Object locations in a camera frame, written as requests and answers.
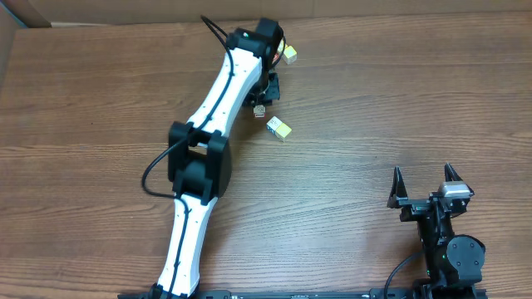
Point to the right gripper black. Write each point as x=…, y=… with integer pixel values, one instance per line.
x=396, y=197

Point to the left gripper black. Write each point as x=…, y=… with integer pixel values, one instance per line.
x=272, y=90

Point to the white red letter block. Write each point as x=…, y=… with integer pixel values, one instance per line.
x=259, y=111

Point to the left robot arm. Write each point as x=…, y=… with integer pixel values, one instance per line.
x=198, y=152

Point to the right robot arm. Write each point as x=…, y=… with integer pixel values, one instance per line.
x=453, y=261

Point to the white blue picture block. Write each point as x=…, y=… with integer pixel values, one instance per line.
x=273, y=124

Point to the yellow block top right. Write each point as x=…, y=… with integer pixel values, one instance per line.
x=289, y=55

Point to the yellow block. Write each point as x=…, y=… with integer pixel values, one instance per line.
x=289, y=55
x=283, y=131

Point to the yellow block near centre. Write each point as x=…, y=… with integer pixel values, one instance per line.
x=283, y=131

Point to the cardboard box back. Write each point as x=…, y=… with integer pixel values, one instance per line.
x=41, y=13

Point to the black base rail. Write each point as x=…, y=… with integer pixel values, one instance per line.
x=375, y=293

